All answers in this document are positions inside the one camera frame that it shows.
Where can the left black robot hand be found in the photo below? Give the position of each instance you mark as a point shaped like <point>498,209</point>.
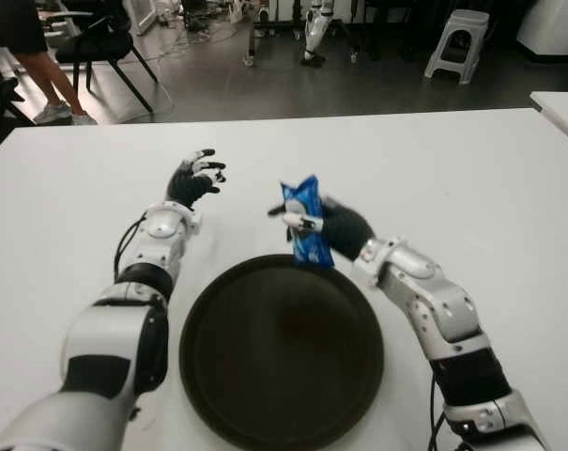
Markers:
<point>185,185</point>

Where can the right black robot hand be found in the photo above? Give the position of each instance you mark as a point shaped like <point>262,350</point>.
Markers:
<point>347,228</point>

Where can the blue Oreo cookie packet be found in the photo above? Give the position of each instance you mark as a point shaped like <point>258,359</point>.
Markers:
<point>304,197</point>

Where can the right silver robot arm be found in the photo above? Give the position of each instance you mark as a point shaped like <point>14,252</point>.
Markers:
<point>434,300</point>

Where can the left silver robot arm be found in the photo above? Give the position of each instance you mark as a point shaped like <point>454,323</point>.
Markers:
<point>100,329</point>

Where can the round dark brown tray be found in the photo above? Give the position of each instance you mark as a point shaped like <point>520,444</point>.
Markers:
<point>281,362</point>

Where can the black chair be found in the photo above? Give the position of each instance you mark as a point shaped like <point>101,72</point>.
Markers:
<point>96,47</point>

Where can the white framed panel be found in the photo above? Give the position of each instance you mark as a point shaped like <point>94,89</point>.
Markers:
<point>142,21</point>

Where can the white humanoid robot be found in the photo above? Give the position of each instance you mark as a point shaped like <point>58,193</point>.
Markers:
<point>314,30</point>

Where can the white plastic stool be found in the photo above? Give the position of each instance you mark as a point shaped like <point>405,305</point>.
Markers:
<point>457,42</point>

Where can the person in black shorts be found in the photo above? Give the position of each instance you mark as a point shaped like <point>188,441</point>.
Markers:
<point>16,23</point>

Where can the white side table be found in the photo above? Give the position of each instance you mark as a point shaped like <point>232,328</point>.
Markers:
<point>563,110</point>

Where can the white cabinet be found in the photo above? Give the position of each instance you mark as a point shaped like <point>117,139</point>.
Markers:
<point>551,28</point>

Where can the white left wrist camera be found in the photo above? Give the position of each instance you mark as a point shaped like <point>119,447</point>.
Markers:
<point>196,223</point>

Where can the black wheeled gantry frame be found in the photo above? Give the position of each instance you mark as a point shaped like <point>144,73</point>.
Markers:
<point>251,40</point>

